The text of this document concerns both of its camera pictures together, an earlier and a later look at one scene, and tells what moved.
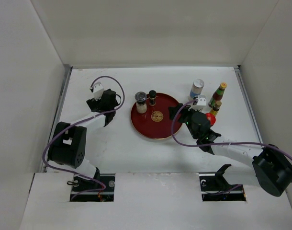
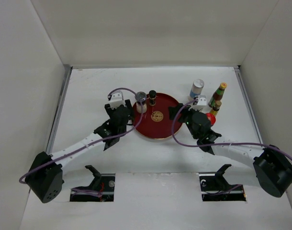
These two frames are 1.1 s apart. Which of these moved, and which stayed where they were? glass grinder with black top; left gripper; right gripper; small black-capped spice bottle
Moved: left gripper
Stayed: glass grinder with black top; right gripper; small black-capped spice bottle
